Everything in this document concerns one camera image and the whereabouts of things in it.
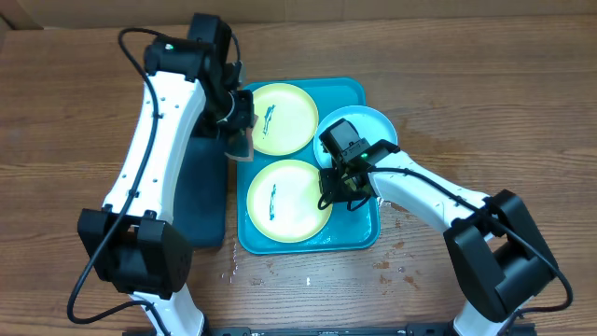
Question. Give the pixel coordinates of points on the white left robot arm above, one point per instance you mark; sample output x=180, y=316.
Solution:
x=170, y=197

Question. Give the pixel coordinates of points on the black water tray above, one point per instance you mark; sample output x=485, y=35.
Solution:
x=200, y=200

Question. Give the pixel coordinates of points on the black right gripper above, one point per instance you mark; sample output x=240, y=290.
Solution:
x=334, y=194

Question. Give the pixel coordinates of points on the light blue plate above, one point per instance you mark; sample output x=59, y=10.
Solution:
x=370, y=123

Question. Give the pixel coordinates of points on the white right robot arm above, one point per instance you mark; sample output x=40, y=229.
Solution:
x=499, y=256

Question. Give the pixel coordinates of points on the yellow plate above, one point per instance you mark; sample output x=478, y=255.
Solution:
x=282, y=202
x=287, y=119

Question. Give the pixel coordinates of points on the green sponge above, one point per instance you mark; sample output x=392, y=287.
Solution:
x=240, y=145

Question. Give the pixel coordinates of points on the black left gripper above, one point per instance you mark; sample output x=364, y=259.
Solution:
x=242, y=117

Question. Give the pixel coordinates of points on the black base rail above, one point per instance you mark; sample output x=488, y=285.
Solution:
x=413, y=329

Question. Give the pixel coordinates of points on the teal plastic tray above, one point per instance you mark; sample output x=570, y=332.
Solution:
x=344, y=230

